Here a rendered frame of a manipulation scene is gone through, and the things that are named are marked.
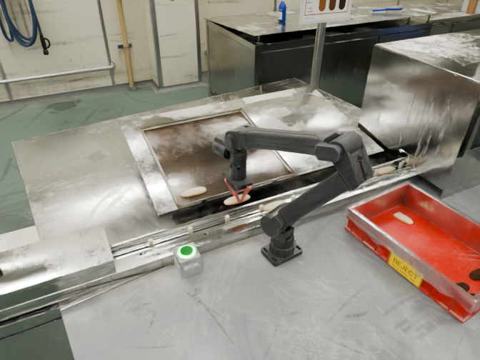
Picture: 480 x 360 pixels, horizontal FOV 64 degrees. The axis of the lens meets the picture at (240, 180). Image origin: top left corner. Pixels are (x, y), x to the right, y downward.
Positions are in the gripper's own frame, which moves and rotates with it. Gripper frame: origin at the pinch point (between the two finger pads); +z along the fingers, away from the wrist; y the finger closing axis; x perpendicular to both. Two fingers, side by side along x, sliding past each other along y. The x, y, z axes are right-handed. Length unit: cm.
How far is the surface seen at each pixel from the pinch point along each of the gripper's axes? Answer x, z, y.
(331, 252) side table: 21.8, 11.0, 27.8
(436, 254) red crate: 53, 10, 44
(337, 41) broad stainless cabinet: 174, 6, -165
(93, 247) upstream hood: -49.7, 1.7, 1.7
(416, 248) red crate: 49, 10, 39
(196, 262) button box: -22.5, 5.8, 17.2
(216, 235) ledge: -11.3, 7.2, 7.4
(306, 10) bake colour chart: 81, -40, -84
